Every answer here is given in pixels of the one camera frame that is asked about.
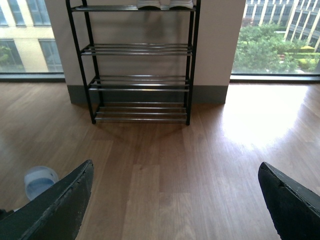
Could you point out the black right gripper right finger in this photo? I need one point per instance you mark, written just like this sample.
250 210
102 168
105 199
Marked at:
294 209

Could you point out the grey knit sneaker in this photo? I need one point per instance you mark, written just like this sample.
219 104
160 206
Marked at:
184 4
148 4

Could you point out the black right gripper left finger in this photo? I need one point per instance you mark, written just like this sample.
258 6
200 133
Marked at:
57 213

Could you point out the black metal shoe rack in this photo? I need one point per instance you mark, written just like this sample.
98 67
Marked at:
135 65

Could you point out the light blue slipper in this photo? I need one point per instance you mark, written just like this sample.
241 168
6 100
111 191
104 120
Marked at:
38 179

